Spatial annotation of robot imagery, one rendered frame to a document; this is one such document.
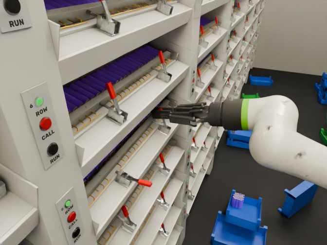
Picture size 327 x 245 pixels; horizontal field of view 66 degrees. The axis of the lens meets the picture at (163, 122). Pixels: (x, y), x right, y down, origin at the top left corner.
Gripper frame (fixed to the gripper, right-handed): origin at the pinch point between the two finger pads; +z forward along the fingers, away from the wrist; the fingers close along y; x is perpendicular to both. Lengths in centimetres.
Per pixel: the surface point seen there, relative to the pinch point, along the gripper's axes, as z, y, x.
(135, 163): 1.6, -19.4, -6.6
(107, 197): 1.6, -33.2, -6.6
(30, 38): -10, -46, 33
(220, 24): -2, 86, 14
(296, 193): -44, 71, -92
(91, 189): 3.6, -35.3, -2.7
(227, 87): 9, 138, -44
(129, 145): 4.1, -16.4, -2.4
